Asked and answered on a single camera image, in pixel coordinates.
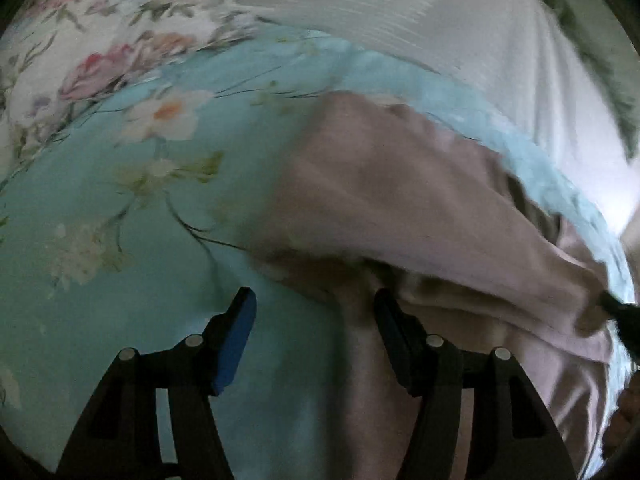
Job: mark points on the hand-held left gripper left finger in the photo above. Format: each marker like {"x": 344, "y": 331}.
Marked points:
{"x": 235, "y": 340}

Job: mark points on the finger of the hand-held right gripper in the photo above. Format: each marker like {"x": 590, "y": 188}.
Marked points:
{"x": 625, "y": 320}

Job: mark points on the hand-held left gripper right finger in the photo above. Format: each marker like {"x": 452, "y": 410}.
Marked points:
{"x": 395, "y": 340}

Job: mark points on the mauve knit garment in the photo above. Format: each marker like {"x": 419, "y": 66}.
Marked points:
{"x": 400, "y": 200}

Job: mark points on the person's right hand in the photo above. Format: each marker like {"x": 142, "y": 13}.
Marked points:
{"x": 622, "y": 425}

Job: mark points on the teal floral bedsheet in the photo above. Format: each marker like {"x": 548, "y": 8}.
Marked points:
{"x": 100, "y": 310}

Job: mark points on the green quilted pillow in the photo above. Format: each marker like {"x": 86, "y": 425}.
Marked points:
{"x": 590, "y": 25}

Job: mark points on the white rose-print pillow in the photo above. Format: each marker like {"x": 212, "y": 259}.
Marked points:
{"x": 75, "y": 60}

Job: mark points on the white striped pillow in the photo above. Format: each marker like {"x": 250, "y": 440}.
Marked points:
{"x": 450, "y": 20}

